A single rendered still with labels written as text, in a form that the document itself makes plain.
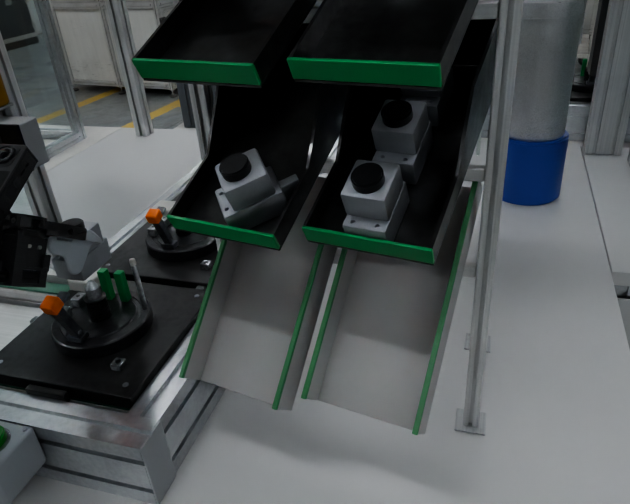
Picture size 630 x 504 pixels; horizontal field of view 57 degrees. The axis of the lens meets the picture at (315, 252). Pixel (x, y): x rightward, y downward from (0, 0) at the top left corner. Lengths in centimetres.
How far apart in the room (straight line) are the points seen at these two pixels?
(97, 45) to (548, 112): 554
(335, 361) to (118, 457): 28
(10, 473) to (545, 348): 76
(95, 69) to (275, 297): 598
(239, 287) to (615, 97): 122
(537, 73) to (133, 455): 103
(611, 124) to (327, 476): 124
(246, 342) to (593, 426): 47
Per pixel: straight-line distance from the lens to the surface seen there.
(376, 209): 52
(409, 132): 56
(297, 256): 70
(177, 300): 92
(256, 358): 70
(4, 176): 72
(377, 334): 67
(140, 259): 105
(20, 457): 80
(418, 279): 67
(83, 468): 81
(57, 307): 80
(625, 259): 125
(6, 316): 112
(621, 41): 166
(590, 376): 95
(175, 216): 62
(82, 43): 661
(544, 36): 130
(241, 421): 86
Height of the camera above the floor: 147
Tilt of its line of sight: 31 degrees down
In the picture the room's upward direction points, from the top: 5 degrees counter-clockwise
